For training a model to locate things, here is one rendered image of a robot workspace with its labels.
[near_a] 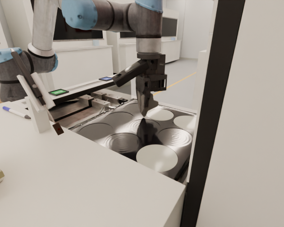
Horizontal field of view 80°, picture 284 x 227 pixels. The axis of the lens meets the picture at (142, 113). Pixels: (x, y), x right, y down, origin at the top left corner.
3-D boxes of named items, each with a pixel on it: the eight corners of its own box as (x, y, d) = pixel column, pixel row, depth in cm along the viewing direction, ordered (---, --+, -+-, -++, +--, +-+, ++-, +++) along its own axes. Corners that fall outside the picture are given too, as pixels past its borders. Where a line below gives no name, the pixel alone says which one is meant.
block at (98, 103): (110, 108, 73) (110, 102, 72) (104, 111, 71) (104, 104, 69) (98, 104, 77) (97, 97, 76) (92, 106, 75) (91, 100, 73)
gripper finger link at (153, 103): (159, 117, 60) (161, 92, 56) (144, 120, 58) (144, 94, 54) (155, 114, 62) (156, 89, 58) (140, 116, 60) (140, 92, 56)
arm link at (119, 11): (89, 1, 49) (118, -3, 43) (116, 6, 57) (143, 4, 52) (92, 31, 52) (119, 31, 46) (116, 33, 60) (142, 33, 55)
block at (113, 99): (122, 102, 79) (122, 96, 78) (117, 104, 77) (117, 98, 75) (110, 99, 83) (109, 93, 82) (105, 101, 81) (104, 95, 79)
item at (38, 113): (62, 131, 39) (48, 74, 34) (45, 139, 37) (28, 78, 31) (48, 124, 43) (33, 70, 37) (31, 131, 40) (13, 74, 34)
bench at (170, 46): (180, 61, 794) (185, 11, 708) (162, 66, 659) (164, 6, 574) (159, 59, 849) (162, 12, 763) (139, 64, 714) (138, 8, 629)
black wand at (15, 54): (7, 51, 35) (8, 47, 34) (15, 50, 36) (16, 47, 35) (57, 136, 36) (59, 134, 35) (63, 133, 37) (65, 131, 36)
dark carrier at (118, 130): (212, 121, 59) (213, 119, 59) (168, 188, 34) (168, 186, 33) (133, 101, 77) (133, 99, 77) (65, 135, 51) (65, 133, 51)
